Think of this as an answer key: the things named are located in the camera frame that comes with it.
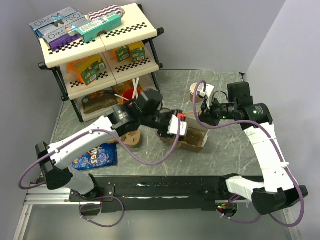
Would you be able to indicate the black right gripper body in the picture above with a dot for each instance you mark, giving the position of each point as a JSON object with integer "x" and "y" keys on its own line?
{"x": 218, "y": 111}

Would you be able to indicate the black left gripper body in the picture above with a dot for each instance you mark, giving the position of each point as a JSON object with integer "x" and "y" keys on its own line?
{"x": 158, "y": 121}

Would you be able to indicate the brown paper cups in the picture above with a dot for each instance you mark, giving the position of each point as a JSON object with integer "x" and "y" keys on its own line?
{"x": 193, "y": 93}

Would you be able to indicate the brown paper takeout bag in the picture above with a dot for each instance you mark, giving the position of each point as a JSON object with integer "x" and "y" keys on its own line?
{"x": 192, "y": 123}

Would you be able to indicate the single brown pulp carrier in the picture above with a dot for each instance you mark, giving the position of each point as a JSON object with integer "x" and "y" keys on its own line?
{"x": 195, "y": 137}

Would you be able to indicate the brown pulp cup carrier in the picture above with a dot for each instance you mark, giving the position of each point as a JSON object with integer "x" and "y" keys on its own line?
{"x": 130, "y": 140}

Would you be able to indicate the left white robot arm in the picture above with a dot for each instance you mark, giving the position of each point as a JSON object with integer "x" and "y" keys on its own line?
{"x": 115, "y": 123}

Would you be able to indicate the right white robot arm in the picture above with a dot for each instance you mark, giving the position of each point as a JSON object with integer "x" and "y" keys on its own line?
{"x": 279, "y": 189}

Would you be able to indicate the red ribbed plastic cup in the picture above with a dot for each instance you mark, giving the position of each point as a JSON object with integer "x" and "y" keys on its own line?
{"x": 130, "y": 94}

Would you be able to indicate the white wrapped straw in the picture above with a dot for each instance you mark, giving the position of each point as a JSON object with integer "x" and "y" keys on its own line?
{"x": 123, "y": 99}
{"x": 135, "y": 82}

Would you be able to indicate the blue Doritos chip bag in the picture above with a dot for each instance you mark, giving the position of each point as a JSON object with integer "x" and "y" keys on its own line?
{"x": 104, "y": 155}

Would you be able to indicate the brown snack bag lower shelf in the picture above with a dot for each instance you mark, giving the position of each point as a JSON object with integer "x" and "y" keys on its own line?
{"x": 98, "y": 100}

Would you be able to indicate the cream checkered shelf rack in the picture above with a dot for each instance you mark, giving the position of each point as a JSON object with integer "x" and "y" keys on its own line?
{"x": 135, "y": 27}

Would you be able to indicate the green orange snack box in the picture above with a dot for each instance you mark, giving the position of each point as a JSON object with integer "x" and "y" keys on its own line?
{"x": 95, "y": 65}
{"x": 89, "y": 75}

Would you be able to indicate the teal foil box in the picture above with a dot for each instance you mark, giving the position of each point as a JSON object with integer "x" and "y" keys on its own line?
{"x": 95, "y": 28}

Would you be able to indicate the purple wavy pouch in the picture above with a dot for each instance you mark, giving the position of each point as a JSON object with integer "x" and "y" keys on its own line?
{"x": 92, "y": 16}

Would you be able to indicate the purple RO foil box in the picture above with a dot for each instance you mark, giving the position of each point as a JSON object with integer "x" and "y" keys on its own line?
{"x": 61, "y": 37}

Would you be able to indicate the silver RO foil box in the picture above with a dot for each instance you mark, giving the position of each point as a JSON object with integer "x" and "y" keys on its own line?
{"x": 54, "y": 21}

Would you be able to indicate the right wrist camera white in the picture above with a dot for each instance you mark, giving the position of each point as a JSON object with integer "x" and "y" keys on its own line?
{"x": 206, "y": 91}

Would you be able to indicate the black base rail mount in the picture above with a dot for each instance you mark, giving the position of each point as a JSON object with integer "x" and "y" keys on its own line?
{"x": 150, "y": 193}

